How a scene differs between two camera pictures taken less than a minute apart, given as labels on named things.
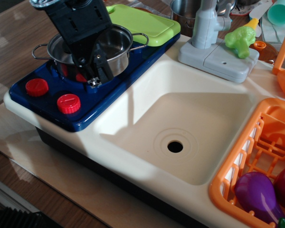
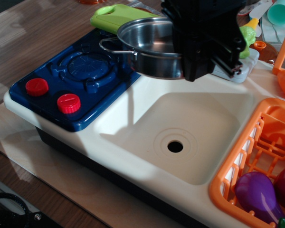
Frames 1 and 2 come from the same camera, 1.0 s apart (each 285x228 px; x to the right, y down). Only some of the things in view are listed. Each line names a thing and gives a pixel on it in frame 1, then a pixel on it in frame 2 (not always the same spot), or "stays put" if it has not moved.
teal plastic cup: [280, 12] stays put
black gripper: [80, 22] -> [205, 29]
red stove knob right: [69, 103] stays put
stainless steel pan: [113, 48] -> [151, 40]
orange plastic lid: [266, 53] stays put
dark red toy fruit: [284, 187] stays put
